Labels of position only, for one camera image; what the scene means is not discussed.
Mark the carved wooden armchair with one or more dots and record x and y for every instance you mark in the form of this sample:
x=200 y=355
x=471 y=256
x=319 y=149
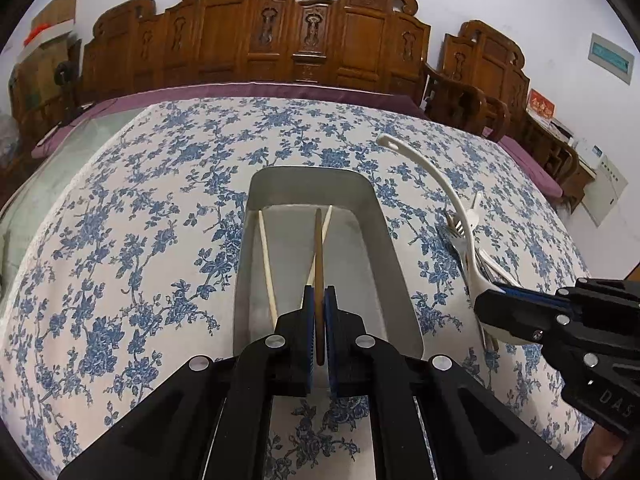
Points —
x=480 y=84

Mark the blue floral tablecloth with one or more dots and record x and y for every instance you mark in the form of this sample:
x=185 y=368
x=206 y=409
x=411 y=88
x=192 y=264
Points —
x=133 y=270

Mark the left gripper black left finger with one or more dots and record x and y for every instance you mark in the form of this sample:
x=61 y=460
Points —
x=210 y=419

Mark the wooden side table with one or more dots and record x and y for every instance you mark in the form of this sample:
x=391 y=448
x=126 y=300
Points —
x=558 y=160

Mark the lower cardboard box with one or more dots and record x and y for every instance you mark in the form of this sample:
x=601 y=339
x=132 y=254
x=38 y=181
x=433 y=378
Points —
x=43 y=74

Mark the purple armchair cushion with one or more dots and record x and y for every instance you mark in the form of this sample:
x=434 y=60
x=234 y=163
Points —
x=545 y=184

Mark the dark brown chopstick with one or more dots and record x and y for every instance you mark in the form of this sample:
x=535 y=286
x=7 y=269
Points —
x=318 y=289

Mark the red gift box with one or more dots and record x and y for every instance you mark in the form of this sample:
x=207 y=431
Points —
x=539 y=105

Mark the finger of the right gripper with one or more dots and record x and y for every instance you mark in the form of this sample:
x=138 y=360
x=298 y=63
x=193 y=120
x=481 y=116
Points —
x=516 y=325
x=510 y=296

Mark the upper cardboard box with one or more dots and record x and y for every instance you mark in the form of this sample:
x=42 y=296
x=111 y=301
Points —
x=54 y=13

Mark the metal rectangular tray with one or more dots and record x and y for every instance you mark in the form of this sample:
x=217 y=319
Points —
x=300 y=222

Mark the carved wooden sofa bench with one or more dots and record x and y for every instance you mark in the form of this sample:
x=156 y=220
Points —
x=370 y=45

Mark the grey wall electrical box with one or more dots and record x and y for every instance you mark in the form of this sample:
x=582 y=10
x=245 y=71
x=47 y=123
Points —
x=611 y=57

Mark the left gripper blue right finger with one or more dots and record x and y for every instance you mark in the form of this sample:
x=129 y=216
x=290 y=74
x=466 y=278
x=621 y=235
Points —
x=430 y=419

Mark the cardboard box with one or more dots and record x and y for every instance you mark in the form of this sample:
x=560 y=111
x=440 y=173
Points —
x=43 y=74
x=54 y=13

